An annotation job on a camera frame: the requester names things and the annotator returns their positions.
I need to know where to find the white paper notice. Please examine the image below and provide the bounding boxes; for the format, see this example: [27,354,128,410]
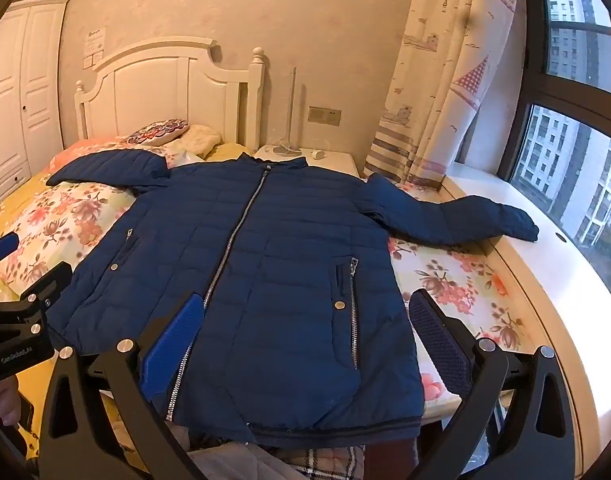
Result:
[84,26,107,56]

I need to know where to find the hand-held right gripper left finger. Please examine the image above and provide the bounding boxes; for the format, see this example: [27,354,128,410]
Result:
[38,294,206,480]

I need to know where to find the white window sill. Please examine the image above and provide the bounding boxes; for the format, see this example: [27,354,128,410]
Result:
[445,172,611,461]

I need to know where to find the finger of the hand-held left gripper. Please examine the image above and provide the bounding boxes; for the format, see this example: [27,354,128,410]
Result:
[0,232,19,272]
[15,261,74,313]

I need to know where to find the blue puffer jacket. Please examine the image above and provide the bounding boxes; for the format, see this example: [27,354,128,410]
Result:
[45,152,540,448]

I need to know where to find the gold wall socket panel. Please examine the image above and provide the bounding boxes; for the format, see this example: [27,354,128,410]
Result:
[308,106,342,125]

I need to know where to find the white wooden headboard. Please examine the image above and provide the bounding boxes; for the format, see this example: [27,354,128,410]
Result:
[74,36,266,153]

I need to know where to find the printed curtain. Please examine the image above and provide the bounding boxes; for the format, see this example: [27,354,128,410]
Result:
[363,0,523,193]

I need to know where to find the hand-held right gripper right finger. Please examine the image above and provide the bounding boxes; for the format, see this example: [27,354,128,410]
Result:
[409,287,579,480]

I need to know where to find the white fluffy pillow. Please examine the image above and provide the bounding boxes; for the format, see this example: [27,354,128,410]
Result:
[168,125,222,158]

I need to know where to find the white wardrobe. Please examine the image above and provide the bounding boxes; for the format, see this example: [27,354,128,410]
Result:
[0,0,71,201]

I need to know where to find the patterned embroidered pillow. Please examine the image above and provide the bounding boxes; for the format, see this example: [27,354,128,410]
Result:
[128,119,190,147]

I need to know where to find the white nightstand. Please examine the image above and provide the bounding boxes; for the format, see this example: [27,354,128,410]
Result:
[252,144,361,178]

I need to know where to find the person's left hand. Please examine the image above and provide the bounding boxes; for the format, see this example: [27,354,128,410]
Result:
[0,375,22,429]

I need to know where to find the floral bed sheet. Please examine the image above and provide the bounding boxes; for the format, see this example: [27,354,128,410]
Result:
[0,135,529,411]

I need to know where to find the yellow pillow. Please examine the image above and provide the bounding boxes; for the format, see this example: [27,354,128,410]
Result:
[208,142,253,162]

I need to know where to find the person's plaid pants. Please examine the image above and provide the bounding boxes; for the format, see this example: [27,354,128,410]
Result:
[285,444,369,480]

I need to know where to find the dark framed window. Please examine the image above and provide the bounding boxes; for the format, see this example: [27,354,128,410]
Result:
[505,0,611,321]

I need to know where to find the white desk lamp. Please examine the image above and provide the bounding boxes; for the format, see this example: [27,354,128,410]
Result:
[270,66,301,157]

